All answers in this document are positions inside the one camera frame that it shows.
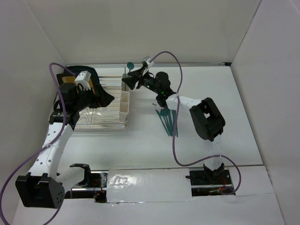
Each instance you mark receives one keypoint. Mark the white utensil holder far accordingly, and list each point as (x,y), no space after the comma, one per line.
(124,87)

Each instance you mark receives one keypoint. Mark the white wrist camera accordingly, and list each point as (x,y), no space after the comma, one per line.
(83,80)
(147,63)

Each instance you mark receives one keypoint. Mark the reflective tape sheet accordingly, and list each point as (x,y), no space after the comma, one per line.
(148,186)

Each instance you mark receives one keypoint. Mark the white utensil holder near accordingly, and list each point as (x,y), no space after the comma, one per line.
(124,106)

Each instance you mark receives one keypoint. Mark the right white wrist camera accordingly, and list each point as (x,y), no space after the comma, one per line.
(147,63)

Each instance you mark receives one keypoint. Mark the dark teal plate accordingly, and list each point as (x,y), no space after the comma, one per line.
(94,79)

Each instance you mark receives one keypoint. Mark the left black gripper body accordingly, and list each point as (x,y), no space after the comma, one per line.
(86,99)

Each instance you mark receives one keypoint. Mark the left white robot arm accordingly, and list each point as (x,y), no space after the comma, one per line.
(39,188)

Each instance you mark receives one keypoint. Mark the white utensil holder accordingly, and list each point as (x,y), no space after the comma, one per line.
(124,87)
(124,106)

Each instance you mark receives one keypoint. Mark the teal utensil pile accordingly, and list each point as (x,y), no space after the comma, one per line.
(173,115)

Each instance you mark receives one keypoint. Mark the teal spoon on table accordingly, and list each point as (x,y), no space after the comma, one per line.
(166,119)

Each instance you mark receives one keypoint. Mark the clear dish rack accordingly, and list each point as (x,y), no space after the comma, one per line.
(88,119)

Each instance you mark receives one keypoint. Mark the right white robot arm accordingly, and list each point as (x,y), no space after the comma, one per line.
(206,117)

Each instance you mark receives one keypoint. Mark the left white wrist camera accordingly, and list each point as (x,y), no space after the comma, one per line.
(83,80)

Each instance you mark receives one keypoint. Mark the teal spoon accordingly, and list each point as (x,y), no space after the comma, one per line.
(166,119)
(130,66)

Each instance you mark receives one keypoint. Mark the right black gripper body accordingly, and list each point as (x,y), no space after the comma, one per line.
(148,82)

